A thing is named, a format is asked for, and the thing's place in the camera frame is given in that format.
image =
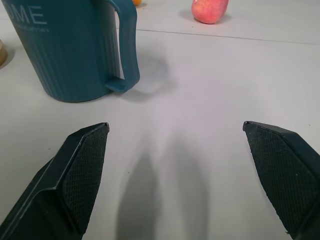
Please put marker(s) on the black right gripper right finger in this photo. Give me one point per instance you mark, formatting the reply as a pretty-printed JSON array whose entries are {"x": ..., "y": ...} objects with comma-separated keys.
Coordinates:
[{"x": 280, "y": 172}]

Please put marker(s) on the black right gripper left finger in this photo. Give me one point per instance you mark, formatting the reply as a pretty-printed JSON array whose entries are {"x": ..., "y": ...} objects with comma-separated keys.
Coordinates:
[{"x": 75, "y": 180}]

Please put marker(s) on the red apple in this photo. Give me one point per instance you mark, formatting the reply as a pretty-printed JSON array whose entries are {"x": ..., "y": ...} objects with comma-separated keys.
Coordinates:
[{"x": 209, "y": 10}]

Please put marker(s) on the orange fruit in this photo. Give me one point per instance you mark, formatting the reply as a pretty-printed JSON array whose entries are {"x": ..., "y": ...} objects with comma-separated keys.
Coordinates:
[{"x": 137, "y": 2}]

